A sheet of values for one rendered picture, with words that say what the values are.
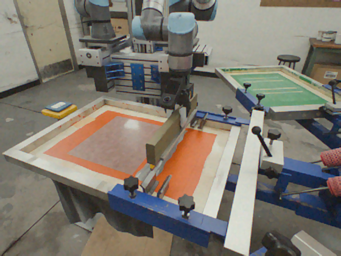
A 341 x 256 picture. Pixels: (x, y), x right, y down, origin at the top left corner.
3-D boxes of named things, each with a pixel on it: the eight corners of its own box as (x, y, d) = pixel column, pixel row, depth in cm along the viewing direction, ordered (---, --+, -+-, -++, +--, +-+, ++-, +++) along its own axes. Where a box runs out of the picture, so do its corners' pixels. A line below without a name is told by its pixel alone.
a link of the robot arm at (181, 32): (197, 11, 63) (193, 14, 56) (195, 50, 69) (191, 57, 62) (171, 11, 64) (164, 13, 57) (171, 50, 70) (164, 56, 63)
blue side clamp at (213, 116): (177, 122, 108) (177, 110, 104) (180, 118, 112) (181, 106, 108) (238, 136, 98) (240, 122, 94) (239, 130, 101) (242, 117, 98)
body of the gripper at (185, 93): (193, 99, 77) (196, 65, 71) (186, 108, 70) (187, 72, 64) (174, 95, 80) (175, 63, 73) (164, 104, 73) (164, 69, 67)
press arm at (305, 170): (256, 173, 70) (259, 161, 67) (257, 162, 75) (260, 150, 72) (317, 190, 64) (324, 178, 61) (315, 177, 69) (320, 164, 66)
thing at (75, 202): (69, 225, 105) (42, 158, 83) (74, 219, 108) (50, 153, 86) (152, 265, 89) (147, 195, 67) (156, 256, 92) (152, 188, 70)
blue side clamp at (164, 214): (109, 208, 64) (106, 192, 61) (119, 196, 68) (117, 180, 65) (207, 248, 54) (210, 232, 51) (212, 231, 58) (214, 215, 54)
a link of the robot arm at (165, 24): (168, 14, 75) (160, 17, 66) (200, 15, 73) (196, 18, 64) (168, 39, 79) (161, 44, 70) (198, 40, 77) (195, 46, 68)
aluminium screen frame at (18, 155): (6, 161, 81) (2, 153, 79) (104, 101, 127) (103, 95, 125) (210, 242, 54) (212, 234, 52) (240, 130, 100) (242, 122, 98)
